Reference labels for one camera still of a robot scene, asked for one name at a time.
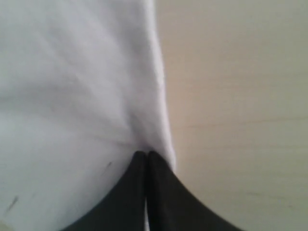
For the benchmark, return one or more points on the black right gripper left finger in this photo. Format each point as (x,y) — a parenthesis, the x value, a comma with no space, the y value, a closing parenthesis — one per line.
(123,208)

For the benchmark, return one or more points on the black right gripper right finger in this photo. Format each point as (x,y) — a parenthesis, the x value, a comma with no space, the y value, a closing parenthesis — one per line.
(171,207)

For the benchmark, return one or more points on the white t-shirt red print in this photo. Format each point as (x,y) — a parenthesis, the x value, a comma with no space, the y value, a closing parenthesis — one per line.
(82,87)

